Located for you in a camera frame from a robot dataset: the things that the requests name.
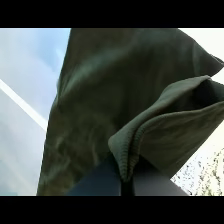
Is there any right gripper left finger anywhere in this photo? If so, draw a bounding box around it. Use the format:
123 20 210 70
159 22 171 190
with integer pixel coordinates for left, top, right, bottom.
66 153 122 197

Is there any dark green garment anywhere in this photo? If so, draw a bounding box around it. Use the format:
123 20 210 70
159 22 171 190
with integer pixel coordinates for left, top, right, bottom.
36 28 224 197

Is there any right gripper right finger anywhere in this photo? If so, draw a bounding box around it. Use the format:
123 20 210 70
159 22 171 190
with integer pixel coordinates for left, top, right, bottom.
133 156 190 197

